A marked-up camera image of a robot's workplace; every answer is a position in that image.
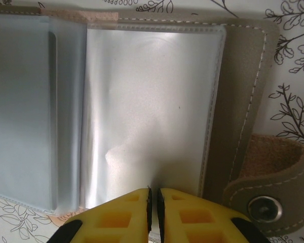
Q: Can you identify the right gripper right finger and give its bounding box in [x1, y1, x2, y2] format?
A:
[156, 186, 256, 243]

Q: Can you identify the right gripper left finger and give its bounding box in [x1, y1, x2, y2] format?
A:
[50, 186, 153, 243]

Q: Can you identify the silver card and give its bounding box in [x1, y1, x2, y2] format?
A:
[80, 25, 225, 212]

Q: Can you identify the taupe leather card holder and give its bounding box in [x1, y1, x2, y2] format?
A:
[0, 4, 304, 240]

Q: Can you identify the pale blue card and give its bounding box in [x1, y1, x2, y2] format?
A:
[0, 15, 58, 213]

